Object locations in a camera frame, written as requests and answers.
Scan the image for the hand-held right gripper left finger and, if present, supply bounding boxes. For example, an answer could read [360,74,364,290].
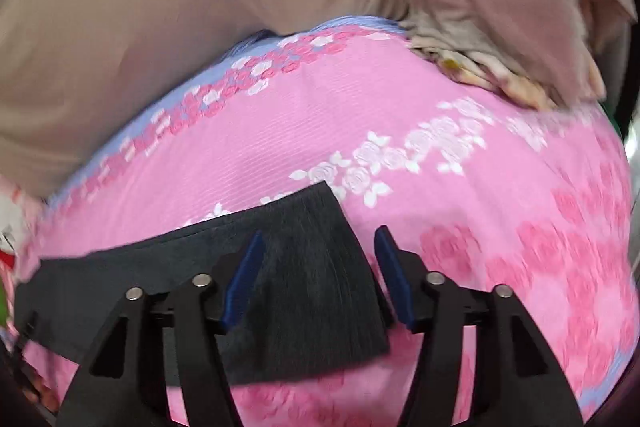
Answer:
[55,230,267,427]

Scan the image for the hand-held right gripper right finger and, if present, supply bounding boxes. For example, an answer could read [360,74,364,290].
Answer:
[374,225,586,427]

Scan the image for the dark grey pants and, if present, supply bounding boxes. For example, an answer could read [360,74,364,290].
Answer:
[14,180,393,385]

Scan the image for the pink floral bedsheet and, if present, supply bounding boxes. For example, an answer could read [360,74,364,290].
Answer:
[0,16,638,427]

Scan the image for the white cartoon face pillow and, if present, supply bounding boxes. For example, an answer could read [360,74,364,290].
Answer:
[0,182,32,280]

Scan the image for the beige headboard cover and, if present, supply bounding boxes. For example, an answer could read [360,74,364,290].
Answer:
[0,0,416,208]

